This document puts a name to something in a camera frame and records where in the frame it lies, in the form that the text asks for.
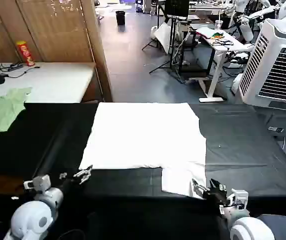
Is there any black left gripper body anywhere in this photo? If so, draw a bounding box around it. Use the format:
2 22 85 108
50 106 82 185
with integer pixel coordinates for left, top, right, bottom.
50 172 78 195

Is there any black tripod stand with monitor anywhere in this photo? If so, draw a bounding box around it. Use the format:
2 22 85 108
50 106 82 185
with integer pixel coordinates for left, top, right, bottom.
141 0 192 74

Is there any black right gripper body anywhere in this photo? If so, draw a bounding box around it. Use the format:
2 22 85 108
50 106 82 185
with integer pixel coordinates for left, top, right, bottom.
203 178 230 209

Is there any black cable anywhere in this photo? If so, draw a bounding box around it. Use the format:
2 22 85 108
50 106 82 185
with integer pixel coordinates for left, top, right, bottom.
4 65 40 79

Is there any pile of coloured cloths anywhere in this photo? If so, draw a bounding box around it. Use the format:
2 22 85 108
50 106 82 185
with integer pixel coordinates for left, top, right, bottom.
195 26 224 40

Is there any small white label sticker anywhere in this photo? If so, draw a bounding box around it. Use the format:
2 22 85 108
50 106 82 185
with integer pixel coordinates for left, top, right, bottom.
268 125 285 134

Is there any black waste bin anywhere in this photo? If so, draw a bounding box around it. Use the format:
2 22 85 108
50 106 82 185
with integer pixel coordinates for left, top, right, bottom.
115 10 127 26

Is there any tangle of black cables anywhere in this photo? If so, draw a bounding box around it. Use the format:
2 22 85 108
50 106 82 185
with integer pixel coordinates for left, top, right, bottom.
211 36 235 47

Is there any clear cup with straw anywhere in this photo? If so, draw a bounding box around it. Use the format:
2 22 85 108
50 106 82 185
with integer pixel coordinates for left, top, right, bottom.
215 13 224 31

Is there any white reflector board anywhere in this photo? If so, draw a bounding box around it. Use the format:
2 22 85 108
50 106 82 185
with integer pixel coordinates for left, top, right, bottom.
150 18 174 55

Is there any white air cooler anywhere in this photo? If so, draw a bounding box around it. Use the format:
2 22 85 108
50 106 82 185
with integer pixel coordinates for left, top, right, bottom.
231 19 286 114

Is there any wooden folding screen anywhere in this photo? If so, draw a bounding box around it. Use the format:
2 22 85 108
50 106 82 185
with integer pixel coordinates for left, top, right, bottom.
0 0 113 103

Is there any white standing desk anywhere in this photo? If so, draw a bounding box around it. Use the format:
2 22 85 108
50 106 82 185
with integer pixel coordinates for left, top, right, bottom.
182 23 256 104

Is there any pale green cloth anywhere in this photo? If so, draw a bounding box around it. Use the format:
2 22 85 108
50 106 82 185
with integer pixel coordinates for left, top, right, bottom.
0 87 33 151

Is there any white shirt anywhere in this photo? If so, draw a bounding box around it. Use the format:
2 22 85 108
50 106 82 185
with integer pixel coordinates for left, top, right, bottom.
78 102 207 200

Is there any black table cover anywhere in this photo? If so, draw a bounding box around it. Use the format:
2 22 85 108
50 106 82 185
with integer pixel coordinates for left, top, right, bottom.
0 102 286 240

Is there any red chip can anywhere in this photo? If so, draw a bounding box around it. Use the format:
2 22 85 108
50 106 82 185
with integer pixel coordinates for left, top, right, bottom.
15 40 36 67

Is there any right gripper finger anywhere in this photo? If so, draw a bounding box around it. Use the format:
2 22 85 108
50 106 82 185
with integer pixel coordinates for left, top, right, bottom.
193 186 208 200
191 178 208 193

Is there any white humanoid robot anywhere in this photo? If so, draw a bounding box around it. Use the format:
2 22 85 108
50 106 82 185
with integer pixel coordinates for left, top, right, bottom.
224 0 286 69

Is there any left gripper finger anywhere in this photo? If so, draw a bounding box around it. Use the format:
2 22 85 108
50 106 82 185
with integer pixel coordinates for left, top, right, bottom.
78 164 94 175
72 170 92 185

